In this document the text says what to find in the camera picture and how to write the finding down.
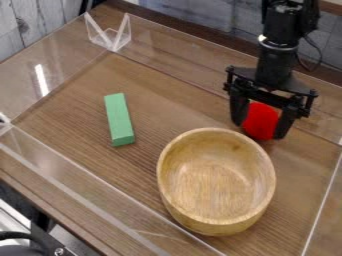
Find black metal bracket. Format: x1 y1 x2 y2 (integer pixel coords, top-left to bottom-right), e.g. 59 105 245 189
29 223 78 256

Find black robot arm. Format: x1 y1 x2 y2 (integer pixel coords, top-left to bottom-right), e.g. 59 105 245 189
223 0 321 140

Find red felt fruit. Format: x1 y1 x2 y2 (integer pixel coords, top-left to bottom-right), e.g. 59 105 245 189
242 102 278 140

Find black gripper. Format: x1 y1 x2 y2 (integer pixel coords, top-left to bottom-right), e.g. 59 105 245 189
223 66 318 139

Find wooden bowl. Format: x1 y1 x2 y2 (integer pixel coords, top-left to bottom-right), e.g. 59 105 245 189
156 127 277 236

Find clear acrylic tray walls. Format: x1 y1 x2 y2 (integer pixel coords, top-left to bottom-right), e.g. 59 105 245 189
0 9 342 256

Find green rectangular block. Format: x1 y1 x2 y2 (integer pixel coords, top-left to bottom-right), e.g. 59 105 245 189
104 93 135 147

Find black cable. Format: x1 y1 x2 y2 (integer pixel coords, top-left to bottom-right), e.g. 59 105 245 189
0 230 43 256

